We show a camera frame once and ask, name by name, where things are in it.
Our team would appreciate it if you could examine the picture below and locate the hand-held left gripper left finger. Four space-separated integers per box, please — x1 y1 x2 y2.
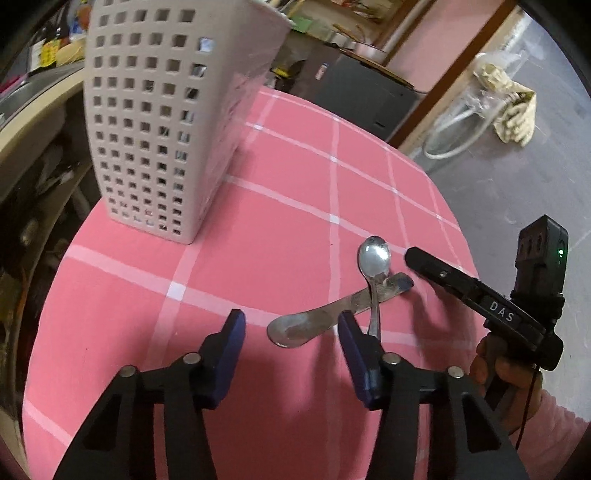
53 308 246 480

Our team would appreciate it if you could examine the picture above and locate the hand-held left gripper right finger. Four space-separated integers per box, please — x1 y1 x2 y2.
337 311 529 480

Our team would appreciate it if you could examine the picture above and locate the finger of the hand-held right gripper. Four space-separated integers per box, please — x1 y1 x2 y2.
404 247 482 304

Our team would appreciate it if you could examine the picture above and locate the silver spoon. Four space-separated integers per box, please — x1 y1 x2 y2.
358 235 392 342

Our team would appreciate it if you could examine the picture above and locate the silver butter knife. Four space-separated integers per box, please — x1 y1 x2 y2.
267 272 415 348

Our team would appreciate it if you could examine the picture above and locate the perforated plastic utensil basket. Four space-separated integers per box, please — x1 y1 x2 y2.
83 0 291 244

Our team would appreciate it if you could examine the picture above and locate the person's right forearm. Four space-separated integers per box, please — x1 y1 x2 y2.
531 390 589 467

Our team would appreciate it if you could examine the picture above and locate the person's right hand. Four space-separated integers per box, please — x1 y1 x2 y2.
470 335 544 437

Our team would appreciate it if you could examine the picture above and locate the pink checked tablecloth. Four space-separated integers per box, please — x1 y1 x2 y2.
22 88 481 480

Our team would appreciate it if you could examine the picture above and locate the yellowish rag on floor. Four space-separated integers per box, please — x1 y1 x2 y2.
494 90 539 148

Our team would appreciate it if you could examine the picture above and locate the clear plastic bag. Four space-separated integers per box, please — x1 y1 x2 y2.
465 51 514 121

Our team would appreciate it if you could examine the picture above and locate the dark grey cabinet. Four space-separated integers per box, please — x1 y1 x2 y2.
295 46 419 144

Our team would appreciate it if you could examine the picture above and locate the cream rubber glove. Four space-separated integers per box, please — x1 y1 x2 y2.
475 52 509 95

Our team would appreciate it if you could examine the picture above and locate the wooden shelf unit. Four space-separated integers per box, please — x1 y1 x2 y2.
288 0 407 47

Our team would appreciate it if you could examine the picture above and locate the group of sauce bottles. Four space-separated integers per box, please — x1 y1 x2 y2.
25 0 90 75

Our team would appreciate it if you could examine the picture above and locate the white hose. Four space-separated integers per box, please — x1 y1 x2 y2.
422 104 497 160

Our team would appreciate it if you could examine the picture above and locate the wooden door frame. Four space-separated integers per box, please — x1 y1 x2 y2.
385 0 527 149

